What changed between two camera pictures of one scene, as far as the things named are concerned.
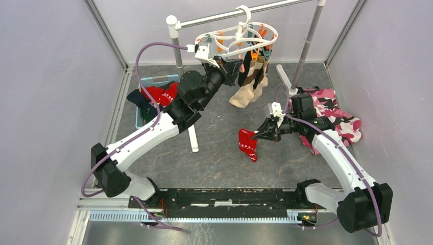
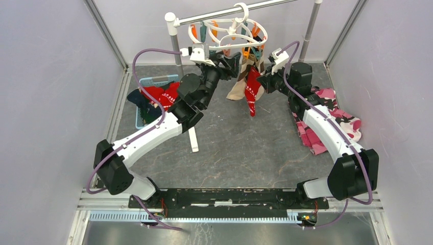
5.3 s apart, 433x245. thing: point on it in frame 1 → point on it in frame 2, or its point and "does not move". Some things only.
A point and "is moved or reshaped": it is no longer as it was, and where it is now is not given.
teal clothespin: x=267 y=53 → x=257 y=53
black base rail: x=230 y=198 does not move
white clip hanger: x=244 y=37 is moved or reshaped
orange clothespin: x=255 y=55 → x=245 y=53
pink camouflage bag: x=349 y=127 does not move
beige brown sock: x=244 y=95 → x=238 y=93
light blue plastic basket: x=151 y=81 does not move
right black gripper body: x=288 y=126 → x=277 y=81
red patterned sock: x=247 y=144 → x=252 y=87
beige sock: x=258 y=90 is moved or reshaped
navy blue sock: x=147 y=110 does not move
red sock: x=164 y=97 does not move
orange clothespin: x=220 y=41 → x=194 y=30
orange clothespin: x=261 y=31 → x=255 y=30
